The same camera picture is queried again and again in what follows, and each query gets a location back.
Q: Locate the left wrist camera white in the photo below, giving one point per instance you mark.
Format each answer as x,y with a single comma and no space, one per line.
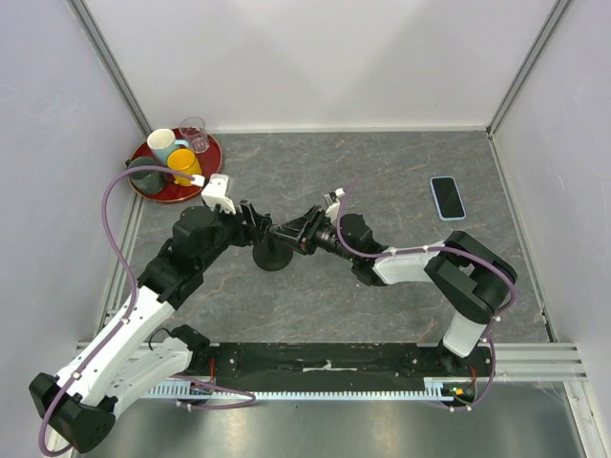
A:
215,192

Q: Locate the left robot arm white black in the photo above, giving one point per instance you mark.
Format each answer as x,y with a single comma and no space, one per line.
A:
80,404

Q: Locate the clear glass tumbler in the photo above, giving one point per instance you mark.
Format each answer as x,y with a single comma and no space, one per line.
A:
193,129

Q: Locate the phone with light blue case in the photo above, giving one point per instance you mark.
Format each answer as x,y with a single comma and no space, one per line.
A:
447,199

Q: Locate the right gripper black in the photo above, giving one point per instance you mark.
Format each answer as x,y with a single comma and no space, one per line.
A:
304,229

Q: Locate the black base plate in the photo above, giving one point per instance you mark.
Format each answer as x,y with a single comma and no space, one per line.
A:
332,367

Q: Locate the red round tray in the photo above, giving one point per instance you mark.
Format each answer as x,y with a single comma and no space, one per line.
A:
210,162

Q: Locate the yellow mug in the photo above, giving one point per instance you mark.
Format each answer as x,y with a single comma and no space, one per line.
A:
185,161

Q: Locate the black phone stand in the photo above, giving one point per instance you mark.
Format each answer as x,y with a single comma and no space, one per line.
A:
269,254

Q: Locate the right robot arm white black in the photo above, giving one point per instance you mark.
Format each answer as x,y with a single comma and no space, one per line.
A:
475,281

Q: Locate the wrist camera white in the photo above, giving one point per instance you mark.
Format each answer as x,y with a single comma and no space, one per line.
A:
333,201
215,192

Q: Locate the white cup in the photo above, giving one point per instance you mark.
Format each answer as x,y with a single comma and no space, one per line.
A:
162,143

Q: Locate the dark green mug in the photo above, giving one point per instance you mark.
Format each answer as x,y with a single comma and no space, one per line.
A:
148,182

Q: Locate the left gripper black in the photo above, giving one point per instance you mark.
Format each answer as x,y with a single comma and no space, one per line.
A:
253,232

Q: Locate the light blue cable duct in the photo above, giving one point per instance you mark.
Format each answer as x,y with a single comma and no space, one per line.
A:
185,391

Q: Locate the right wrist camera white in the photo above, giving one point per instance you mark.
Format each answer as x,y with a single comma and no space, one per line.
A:
333,201

